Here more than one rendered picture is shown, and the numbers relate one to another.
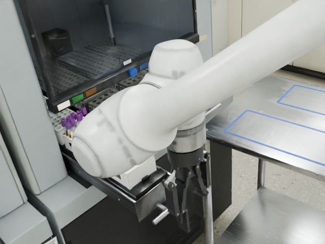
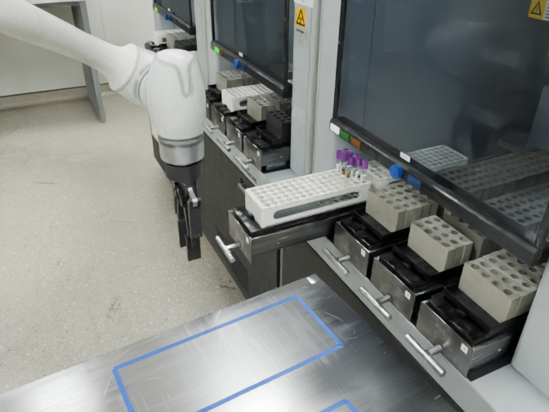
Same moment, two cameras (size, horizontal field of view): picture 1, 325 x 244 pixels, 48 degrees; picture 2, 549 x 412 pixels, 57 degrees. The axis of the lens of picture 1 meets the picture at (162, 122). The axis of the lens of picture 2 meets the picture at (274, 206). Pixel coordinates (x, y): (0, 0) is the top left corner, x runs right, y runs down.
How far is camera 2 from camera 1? 1.36 m
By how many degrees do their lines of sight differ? 85
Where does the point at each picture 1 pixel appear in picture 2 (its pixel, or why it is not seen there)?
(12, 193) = (301, 162)
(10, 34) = (336, 30)
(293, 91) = not seen: outside the picture
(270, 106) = (337, 382)
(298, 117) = (274, 399)
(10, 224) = (284, 176)
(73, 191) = not seen: hidden behind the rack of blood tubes
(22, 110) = (323, 104)
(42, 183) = not seen: hidden behind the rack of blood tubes
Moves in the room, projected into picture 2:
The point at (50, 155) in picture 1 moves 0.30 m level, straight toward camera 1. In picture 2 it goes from (325, 166) to (213, 170)
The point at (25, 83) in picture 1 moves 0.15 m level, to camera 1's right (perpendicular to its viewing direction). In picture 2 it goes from (331, 82) to (318, 103)
